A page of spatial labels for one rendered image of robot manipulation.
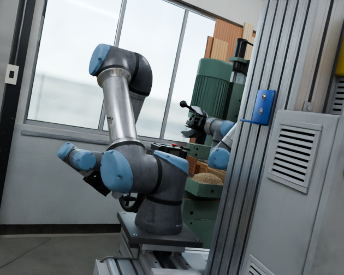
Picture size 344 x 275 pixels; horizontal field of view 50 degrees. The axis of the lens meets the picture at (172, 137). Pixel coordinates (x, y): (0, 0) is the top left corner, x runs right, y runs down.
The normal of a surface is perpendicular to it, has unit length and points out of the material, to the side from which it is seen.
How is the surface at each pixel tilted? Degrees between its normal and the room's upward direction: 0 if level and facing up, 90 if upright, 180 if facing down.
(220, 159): 90
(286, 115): 90
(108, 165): 96
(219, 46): 86
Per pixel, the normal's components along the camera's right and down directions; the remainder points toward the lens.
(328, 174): -0.93, -0.17
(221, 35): 0.53, 0.12
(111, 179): -0.79, -0.02
